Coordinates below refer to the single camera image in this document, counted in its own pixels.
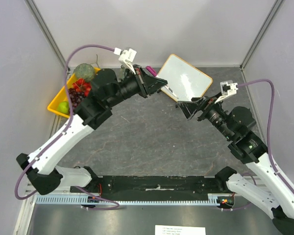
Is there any light green apple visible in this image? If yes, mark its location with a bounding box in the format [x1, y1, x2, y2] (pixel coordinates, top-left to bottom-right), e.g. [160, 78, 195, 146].
[57, 101, 70, 115]

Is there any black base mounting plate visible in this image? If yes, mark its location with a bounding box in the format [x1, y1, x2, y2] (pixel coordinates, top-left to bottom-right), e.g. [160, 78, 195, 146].
[84, 175, 229, 194]

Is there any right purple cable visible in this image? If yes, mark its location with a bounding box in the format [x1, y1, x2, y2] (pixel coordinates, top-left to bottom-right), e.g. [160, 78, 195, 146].
[221, 78, 294, 212]

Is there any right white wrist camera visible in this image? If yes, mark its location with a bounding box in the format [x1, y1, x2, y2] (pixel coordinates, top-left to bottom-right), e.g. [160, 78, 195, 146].
[215, 80, 238, 103]

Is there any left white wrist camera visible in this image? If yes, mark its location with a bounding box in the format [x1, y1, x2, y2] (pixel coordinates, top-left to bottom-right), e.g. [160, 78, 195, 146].
[114, 47, 137, 73]

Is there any yellow plastic tray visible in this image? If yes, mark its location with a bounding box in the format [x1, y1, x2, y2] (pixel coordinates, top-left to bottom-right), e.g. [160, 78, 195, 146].
[47, 67, 101, 119]

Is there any green melon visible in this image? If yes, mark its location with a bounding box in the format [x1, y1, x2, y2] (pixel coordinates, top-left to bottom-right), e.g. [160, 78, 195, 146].
[73, 63, 96, 82]

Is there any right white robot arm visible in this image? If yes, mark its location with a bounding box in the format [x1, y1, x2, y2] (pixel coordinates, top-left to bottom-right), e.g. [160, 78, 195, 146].
[176, 96, 294, 235]

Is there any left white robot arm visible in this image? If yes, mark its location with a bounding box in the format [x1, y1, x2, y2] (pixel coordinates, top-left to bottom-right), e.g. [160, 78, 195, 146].
[17, 66, 168, 195]

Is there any pink capped whiteboard marker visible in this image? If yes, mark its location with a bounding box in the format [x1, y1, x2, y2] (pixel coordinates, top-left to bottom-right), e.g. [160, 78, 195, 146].
[146, 65, 179, 101]

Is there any wood framed whiteboard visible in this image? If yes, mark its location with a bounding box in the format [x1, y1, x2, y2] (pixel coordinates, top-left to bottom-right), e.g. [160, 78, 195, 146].
[157, 54, 213, 102]

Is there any white paper label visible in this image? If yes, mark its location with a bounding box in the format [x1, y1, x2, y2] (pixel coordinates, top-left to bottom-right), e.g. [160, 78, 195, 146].
[154, 225, 206, 235]

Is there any grey slotted cable duct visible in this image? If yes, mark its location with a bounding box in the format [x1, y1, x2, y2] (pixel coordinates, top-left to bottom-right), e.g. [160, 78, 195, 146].
[35, 194, 223, 206]

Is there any purple grape bunch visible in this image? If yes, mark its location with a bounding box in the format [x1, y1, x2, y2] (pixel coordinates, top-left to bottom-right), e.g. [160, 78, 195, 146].
[68, 88, 86, 109]

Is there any red strawberry cluster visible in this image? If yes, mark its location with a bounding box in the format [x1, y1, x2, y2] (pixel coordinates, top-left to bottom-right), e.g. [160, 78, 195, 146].
[73, 78, 91, 96]

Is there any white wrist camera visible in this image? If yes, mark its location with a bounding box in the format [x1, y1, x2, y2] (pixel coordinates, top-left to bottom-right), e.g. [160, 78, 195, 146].
[215, 80, 238, 103]
[114, 47, 137, 73]

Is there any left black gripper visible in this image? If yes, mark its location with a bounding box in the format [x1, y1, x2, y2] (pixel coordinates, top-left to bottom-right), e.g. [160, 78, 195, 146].
[107, 65, 168, 108]

